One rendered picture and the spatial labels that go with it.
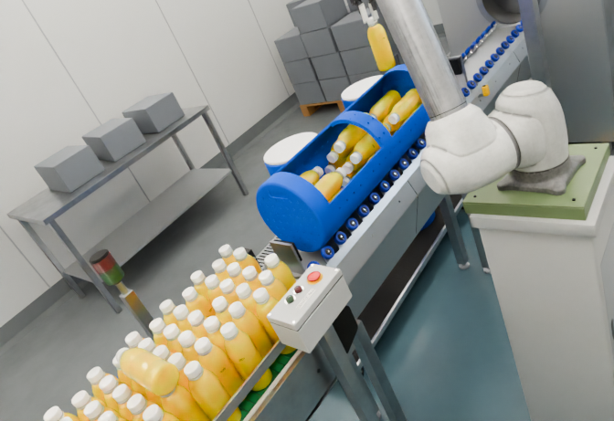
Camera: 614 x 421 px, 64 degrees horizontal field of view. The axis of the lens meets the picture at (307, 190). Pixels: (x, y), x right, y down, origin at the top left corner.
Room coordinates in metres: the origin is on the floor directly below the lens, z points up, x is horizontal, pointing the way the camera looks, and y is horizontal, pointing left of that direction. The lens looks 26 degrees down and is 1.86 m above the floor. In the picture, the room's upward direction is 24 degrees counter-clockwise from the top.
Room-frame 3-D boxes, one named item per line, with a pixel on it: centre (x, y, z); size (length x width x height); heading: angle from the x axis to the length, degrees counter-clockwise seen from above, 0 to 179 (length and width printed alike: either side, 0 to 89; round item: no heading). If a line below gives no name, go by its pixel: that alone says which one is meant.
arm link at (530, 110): (1.14, -0.61, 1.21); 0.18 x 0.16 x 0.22; 98
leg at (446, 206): (2.10, -0.62, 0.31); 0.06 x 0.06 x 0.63; 40
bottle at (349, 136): (1.70, -0.25, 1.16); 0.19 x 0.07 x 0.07; 130
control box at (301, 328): (1.02, 0.11, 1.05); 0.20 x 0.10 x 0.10; 130
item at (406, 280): (2.28, -0.23, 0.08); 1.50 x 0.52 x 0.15; 132
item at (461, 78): (2.23, -0.88, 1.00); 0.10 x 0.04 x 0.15; 40
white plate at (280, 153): (2.14, -0.02, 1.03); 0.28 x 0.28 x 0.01
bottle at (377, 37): (1.90, -0.49, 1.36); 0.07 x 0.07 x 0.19
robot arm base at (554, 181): (1.15, -0.63, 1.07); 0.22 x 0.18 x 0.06; 126
